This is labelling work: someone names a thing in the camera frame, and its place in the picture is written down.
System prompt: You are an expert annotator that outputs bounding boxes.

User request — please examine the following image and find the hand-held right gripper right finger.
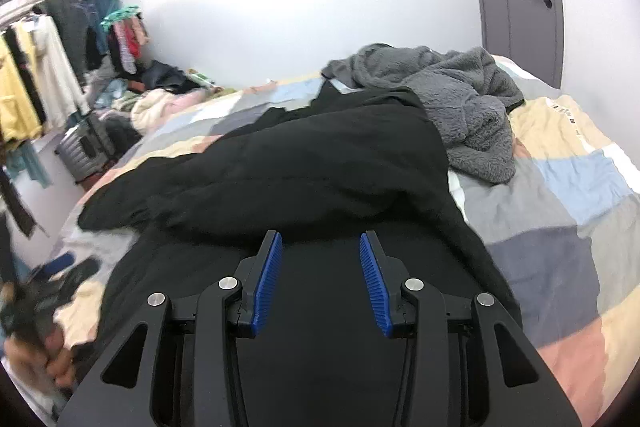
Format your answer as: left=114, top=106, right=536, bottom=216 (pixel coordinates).
left=359, top=229, right=583, bottom=427

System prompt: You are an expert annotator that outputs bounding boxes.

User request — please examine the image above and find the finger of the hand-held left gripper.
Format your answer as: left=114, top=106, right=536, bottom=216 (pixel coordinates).
left=47, top=257, right=102, bottom=304
left=34, top=257, right=72, bottom=277

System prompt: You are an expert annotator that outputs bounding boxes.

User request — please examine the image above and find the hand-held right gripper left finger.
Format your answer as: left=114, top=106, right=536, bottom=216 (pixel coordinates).
left=57, top=229, right=284, bottom=427

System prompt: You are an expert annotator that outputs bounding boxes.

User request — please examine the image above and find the black jacket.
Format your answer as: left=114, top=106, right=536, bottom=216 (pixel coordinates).
left=77, top=82, right=523, bottom=427

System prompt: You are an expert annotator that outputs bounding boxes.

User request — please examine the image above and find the pile of clothes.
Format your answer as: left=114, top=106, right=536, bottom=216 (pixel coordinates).
left=87, top=59, right=236, bottom=132

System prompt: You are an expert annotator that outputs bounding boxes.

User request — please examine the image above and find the teal hanger with small clothes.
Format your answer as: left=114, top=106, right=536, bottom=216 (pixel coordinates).
left=100, top=4, right=152, bottom=75

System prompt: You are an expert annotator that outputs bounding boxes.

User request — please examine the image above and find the person's left hand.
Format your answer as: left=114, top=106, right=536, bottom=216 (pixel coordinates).
left=7, top=327, right=77, bottom=394

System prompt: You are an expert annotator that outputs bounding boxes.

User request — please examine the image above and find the brown plaid scarf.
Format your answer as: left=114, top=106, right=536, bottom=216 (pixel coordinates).
left=0, top=164, right=37, bottom=239

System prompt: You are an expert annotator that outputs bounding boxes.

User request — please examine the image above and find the teal hanging cloth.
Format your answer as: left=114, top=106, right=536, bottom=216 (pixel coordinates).
left=6, top=141, right=52, bottom=188

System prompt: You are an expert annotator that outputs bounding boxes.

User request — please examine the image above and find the silver suitcase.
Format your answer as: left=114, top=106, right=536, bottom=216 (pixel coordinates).
left=55, top=114, right=122, bottom=184

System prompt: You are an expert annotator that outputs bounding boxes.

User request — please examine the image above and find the yellow hanging garment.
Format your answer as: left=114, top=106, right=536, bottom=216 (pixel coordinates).
left=0, top=24, right=43, bottom=142

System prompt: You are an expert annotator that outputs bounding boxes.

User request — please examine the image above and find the colourful patchwork bed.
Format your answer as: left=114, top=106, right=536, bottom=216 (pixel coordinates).
left=30, top=54, right=640, bottom=427

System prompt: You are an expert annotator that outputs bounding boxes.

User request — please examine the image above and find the cream fluffy garment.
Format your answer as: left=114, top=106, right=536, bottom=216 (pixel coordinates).
left=131, top=89, right=174, bottom=131

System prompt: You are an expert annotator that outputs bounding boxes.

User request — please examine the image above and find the white hanging garment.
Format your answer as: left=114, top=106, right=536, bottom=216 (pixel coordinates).
left=27, top=14, right=91, bottom=128

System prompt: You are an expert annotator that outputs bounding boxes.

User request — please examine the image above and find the black hanging garment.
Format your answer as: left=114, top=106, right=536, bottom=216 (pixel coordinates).
left=4, top=24, right=47, bottom=122

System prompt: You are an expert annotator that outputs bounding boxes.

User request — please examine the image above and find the grey fleece garment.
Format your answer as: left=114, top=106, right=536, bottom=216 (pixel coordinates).
left=320, top=43, right=526, bottom=186

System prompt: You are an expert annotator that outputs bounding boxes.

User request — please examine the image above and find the black bag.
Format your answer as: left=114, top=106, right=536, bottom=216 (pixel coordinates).
left=140, top=61, right=189, bottom=95

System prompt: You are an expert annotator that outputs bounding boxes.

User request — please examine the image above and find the dark grey hanging coat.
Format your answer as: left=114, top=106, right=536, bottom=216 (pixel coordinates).
left=47, top=0, right=95, bottom=82

